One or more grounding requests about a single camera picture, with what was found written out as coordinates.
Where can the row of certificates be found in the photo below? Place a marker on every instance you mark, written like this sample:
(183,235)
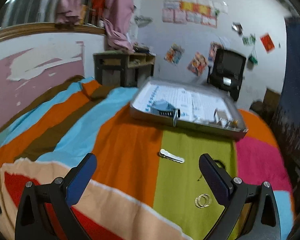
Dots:
(203,12)

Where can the multicolour striped bed blanket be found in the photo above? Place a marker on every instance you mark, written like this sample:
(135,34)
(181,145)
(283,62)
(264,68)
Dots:
(134,193)

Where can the pink curtain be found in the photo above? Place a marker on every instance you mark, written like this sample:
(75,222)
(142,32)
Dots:
(116,17)

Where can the black mesh office chair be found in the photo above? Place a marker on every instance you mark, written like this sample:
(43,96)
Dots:
(227,72)

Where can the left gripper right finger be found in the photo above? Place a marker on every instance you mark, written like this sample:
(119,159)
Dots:
(217,178)

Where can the wooden desk with shelves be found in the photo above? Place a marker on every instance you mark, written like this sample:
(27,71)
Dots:
(122,62)

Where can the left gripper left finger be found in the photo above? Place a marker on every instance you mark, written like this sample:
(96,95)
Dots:
(77,179)

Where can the cartoon family poster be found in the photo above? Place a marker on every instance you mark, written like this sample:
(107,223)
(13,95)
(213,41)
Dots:
(198,64)

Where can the white hair clip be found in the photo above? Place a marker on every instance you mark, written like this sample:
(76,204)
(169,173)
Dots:
(165,154)

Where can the green pouch on wall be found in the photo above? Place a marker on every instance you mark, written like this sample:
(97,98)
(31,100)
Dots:
(252,59)

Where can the brown cardboard box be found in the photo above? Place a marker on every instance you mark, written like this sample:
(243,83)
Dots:
(267,107)

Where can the grey cardboard box lid tray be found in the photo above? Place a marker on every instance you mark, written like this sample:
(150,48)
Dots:
(196,103)

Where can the silver bangle rings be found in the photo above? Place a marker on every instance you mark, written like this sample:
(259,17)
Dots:
(203,200)

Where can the dark blue patterned fabric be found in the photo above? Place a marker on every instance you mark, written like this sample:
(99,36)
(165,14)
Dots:
(286,122)

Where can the red paper on wall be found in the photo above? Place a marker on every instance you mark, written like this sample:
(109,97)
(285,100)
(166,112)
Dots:
(267,43)

